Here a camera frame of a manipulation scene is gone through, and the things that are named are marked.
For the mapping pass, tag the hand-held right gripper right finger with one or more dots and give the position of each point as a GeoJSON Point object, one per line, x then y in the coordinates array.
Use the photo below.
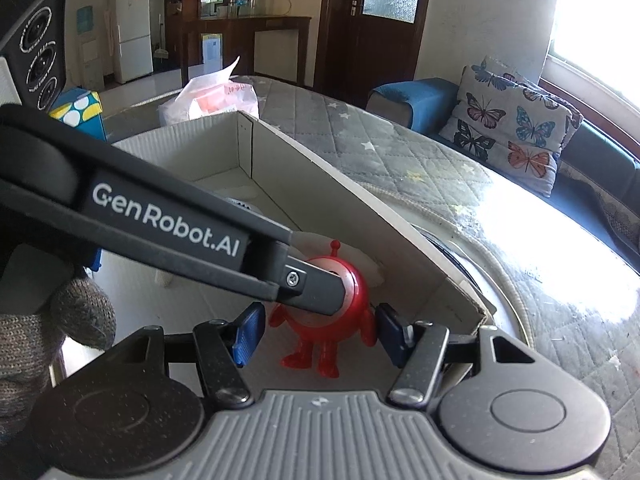
{"type": "Point", "coordinates": [392, 332]}

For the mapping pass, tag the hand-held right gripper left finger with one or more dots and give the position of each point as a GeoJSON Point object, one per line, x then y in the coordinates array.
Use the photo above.
{"type": "Point", "coordinates": [250, 332]}

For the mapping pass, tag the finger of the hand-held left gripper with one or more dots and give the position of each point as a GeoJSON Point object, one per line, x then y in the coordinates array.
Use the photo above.
{"type": "Point", "coordinates": [320, 292]}

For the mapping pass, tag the red round toy figure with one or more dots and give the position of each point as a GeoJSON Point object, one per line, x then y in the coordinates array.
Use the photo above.
{"type": "Point", "coordinates": [322, 340]}

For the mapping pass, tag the white cardboard box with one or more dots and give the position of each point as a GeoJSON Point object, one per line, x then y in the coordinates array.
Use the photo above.
{"type": "Point", "coordinates": [300, 180]}

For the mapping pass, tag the grey quilted desktop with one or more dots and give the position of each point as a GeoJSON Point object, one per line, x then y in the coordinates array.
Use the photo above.
{"type": "Point", "coordinates": [400, 160]}

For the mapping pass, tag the person's left hand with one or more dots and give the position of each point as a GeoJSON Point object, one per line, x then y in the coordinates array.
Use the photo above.
{"type": "Point", "coordinates": [80, 315]}

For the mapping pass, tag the blue dotted tissue box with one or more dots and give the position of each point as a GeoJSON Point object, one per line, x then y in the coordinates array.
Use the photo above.
{"type": "Point", "coordinates": [80, 107]}

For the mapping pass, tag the white tissue pack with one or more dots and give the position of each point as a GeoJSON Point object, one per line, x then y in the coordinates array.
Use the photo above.
{"type": "Point", "coordinates": [210, 95]}

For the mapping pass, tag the white broom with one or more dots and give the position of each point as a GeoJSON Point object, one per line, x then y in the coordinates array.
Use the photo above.
{"type": "Point", "coordinates": [161, 52]}

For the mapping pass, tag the white blue carton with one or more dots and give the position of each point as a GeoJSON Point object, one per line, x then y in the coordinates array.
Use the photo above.
{"type": "Point", "coordinates": [211, 50]}

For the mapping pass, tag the white refrigerator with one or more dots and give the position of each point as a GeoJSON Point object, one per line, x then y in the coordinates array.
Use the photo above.
{"type": "Point", "coordinates": [132, 35]}

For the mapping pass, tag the dark wooden console table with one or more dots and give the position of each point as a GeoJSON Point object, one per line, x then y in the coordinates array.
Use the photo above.
{"type": "Point", "coordinates": [250, 22]}

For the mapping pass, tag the glass jar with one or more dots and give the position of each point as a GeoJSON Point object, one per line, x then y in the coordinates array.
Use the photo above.
{"type": "Point", "coordinates": [233, 8]}
{"type": "Point", "coordinates": [249, 5]}

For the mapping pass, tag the blue sofa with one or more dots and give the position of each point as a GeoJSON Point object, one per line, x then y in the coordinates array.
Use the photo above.
{"type": "Point", "coordinates": [425, 100]}

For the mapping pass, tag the large butterfly print pillow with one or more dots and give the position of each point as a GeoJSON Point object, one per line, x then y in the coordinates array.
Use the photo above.
{"type": "Point", "coordinates": [505, 130]}

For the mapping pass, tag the dark wooden door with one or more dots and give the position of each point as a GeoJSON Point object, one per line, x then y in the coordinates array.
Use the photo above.
{"type": "Point", "coordinates": [345, 35]}

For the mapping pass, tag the small butterfly print pillow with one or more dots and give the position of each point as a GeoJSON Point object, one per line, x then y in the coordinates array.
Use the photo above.
{"type": "Point", "coordinates": [487, 67]}

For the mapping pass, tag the window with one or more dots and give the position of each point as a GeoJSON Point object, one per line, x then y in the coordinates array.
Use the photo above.
{"type": "Point", "coordinates": [600, 35]}

